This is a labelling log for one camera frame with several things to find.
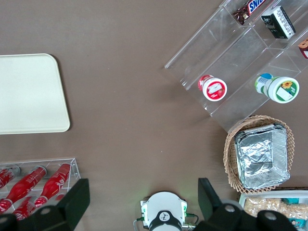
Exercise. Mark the red cola bottle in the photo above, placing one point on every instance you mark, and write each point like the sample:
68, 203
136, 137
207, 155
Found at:
24, 208
56, 183
26, 185
6, 176
60, 197

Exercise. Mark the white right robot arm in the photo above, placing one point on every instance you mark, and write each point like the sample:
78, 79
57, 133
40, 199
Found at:
163, 207

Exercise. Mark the white rectangular snack tray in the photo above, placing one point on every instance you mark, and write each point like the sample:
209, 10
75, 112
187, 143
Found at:
243, 199

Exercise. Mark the large clear bag of puffed snacks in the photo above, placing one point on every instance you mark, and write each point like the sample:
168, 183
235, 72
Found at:
262, 207

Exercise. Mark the teal snack box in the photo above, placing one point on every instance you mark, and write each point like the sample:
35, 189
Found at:
296, 222

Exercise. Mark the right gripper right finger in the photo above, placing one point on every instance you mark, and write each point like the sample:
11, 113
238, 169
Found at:
214, 216

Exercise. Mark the small clear bag of puffed snacks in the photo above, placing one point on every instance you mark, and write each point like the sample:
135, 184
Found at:
294, 209

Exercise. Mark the clear acrylic stepped shelf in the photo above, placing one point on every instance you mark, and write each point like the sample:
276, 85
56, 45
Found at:
240, 55

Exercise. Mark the small teal snack packet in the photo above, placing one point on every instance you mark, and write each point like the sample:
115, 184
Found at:
291, 200

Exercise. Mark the silver foil packets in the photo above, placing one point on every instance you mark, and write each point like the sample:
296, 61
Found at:
262, 158

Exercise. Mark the black and white carton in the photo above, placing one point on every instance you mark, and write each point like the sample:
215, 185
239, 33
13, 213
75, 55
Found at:
279, 22

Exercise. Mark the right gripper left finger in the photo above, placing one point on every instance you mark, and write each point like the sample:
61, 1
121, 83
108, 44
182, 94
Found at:
62, 211

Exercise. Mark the green lidded yogurt cup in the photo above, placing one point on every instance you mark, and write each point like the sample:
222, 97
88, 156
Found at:
282, 89

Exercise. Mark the light wicker basket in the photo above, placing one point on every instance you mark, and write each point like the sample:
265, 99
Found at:
231, 154

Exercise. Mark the beige plastic tray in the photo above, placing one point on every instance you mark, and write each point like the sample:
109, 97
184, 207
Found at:
31, 93

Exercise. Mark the red lidded yogurt cup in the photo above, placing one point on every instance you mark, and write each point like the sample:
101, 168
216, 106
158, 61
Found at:
214, 89

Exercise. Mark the cookie box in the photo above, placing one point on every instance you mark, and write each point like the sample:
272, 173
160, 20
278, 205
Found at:
304, 48

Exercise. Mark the Snickers chocolate bar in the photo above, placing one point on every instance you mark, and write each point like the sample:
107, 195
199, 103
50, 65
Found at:
252, 7

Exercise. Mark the clear acrylic bottle rack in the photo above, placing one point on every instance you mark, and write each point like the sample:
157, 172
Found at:
74, 168

